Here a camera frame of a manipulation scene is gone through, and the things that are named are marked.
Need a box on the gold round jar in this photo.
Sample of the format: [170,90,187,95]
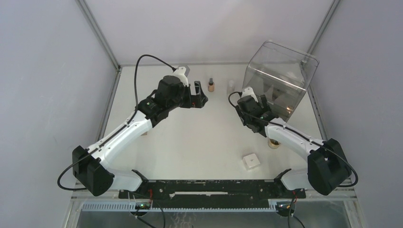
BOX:
[268,139,281,149]

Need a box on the white cube box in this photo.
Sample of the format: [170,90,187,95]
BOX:
[242,153,260,171]

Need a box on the black mounting rail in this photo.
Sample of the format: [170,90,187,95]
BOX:
[118,179,306,209]

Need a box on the foundation bottle with pump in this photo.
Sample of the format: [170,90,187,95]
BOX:
[208,78,215,92]

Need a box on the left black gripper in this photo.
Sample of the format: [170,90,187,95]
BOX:
[167,81,207,112]

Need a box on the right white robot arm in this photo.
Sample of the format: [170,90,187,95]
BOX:
[232,95,358,198]

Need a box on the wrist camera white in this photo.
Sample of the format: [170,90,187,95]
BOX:
[240,86,259,103]
[172,66,190,87]

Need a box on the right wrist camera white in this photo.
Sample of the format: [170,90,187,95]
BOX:
[240,86,259,103]

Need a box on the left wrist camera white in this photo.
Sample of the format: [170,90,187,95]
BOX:
[172,66,190,87]

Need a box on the clear acrylic organizer box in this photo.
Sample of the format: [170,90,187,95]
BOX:
[242,40,319,121]

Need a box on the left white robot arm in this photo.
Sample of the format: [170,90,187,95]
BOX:
[72,76,208,198]

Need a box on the clear plastic bottle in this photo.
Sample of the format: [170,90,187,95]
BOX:
[226,80,235,96]

